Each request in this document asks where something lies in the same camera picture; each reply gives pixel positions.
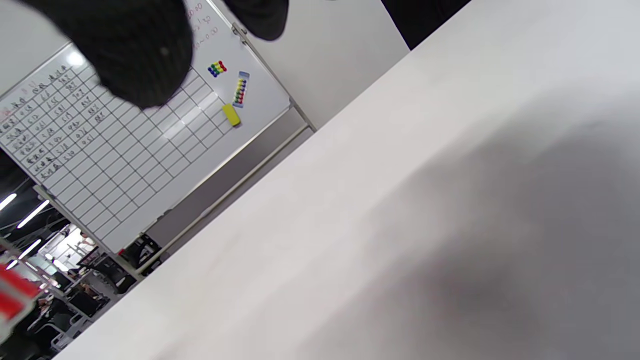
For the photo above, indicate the strip of coloured magnets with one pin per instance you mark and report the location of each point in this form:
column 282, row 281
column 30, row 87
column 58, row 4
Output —
column 241, row 90

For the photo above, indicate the yellow whiteboard eraser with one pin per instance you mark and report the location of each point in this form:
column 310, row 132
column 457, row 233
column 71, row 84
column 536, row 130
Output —
column 231, row 114

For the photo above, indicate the cluster of coloured magnets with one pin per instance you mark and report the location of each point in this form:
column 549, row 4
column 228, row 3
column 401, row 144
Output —
column 217, row 68

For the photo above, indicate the person's right hand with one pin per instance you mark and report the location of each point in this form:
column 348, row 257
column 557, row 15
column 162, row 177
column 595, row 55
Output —
column 130, row 50

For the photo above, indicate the ceiling light strip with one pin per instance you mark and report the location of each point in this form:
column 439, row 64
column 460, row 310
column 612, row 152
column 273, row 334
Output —
column 34, row 214
column 7, row 201

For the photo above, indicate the whiteboard on rolling stand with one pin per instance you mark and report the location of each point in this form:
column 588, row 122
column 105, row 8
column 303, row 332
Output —
column 125, row 165

